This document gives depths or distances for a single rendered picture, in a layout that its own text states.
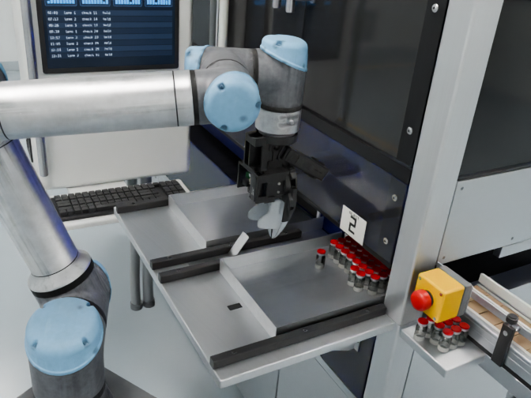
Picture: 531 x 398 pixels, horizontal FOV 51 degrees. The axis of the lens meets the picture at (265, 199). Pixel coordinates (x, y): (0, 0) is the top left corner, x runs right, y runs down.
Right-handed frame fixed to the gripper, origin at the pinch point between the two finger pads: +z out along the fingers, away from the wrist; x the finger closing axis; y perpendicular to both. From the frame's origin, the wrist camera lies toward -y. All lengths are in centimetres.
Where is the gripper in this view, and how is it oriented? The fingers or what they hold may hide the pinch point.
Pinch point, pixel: (276, 230)
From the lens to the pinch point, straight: 104.5
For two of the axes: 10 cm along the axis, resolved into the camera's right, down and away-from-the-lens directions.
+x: 5.0, 4.3, -7.6
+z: -0.8, 8.9, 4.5
